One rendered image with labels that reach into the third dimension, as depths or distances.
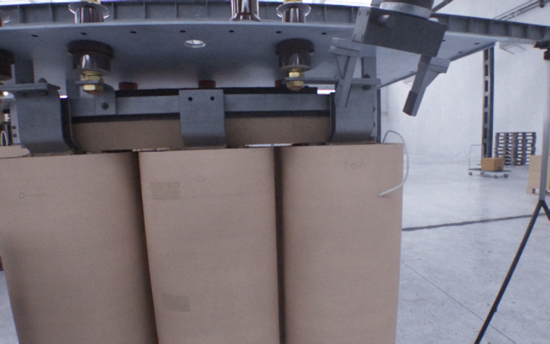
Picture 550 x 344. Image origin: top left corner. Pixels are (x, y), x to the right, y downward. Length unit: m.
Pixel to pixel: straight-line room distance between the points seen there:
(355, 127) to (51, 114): 0.85
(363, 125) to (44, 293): 1.03
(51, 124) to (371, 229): 0.95
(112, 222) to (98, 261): 0.11
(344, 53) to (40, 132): 0.80
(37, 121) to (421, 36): 0.92
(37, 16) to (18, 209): 10.25
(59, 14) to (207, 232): 10.23
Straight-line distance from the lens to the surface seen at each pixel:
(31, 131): 0.96
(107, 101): 0.91
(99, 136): 0.98
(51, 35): 0.84
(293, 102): 0.86
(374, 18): 0.46
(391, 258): 0.96
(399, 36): 0.48
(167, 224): 0.81
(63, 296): 0.99
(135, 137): 0.93
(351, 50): 0.46
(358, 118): 0.86
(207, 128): 0.79
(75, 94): 1.28
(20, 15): 11.17
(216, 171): 0.75
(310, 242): 0.85
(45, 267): 0.97
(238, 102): 0.84
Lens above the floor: 1.09
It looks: 6 degrees down
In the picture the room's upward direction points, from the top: 2 degrees counter-clockwise
